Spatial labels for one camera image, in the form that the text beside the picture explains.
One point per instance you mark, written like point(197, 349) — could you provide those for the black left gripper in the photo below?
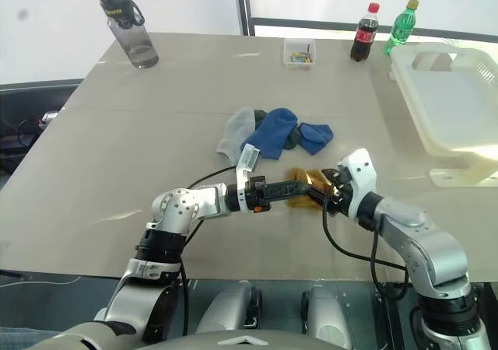
point(260, 194)

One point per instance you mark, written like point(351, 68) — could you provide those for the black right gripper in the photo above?
point(340, 180)

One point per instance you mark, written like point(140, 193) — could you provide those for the yellow terry sock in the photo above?
point(299, 177)

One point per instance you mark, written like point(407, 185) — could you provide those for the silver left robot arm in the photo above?
point(183, 206)

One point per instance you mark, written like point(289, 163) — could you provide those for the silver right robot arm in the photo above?
point(424, 241)

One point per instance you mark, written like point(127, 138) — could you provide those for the small clear plastic box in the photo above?
point(290, 62)

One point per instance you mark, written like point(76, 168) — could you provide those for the white plastic basket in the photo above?
point(447, 105)

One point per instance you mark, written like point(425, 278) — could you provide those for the small blue sock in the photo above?
point(317, 136)

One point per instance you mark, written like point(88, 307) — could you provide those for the large blue sock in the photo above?
point(272, 132)

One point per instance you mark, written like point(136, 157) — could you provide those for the light blue-grey sock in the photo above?
point(233, 134)

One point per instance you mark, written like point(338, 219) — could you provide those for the silver rounded robot leg shell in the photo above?
point(229, 307)
point(327, 315)

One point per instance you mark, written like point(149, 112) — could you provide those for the colourful small items pile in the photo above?
point(300, 57)

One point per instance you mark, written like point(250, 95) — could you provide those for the red-capped cola bottle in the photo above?
point(363, 35)

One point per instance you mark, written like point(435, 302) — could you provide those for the grey robot torso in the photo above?
point(218, 342)

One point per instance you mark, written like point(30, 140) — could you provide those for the green soda bottle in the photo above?
point(400, 27)

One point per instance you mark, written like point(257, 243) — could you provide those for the clear black-lidded water bottle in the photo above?
point(132, 35)

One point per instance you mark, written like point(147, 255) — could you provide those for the small silver device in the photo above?
point(50, 116)

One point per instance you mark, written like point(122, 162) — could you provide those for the dark side bench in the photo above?
point(23, 101)

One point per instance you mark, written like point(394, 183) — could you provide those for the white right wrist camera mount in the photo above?
point(363, 175)

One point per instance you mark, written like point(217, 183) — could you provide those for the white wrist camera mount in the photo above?
point(249, 157)
point(363, 175)

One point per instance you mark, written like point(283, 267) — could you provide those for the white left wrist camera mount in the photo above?
point(249, 157)

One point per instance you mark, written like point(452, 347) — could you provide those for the black window frame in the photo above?
point(244, 4)

